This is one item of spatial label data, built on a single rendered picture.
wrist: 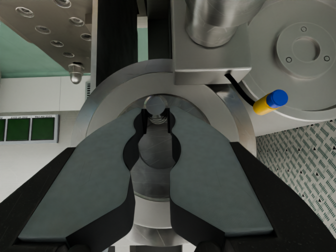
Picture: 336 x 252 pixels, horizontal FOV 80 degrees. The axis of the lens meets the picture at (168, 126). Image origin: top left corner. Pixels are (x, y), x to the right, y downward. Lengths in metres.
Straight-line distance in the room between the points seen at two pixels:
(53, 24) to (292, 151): 0.43
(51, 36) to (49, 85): 3.02
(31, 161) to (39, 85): 3.00
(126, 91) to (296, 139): 0.24
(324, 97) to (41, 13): 0.39
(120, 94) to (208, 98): 0.07
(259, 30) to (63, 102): 3.18
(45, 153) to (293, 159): 0.51
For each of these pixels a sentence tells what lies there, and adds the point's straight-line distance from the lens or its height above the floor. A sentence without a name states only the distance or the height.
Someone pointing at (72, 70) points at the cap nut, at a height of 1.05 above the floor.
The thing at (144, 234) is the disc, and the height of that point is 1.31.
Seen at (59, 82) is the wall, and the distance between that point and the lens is 3.42.
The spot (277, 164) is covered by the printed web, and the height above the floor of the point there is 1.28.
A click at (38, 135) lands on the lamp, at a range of 0.57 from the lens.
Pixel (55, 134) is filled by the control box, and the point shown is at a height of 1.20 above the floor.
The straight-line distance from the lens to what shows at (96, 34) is 0.21.
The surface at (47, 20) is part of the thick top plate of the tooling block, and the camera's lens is 0.43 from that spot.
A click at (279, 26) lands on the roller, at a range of 0.21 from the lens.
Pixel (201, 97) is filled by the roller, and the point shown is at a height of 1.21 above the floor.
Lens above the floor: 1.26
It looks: 8 degrees down
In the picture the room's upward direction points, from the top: 178 degrees clockwise
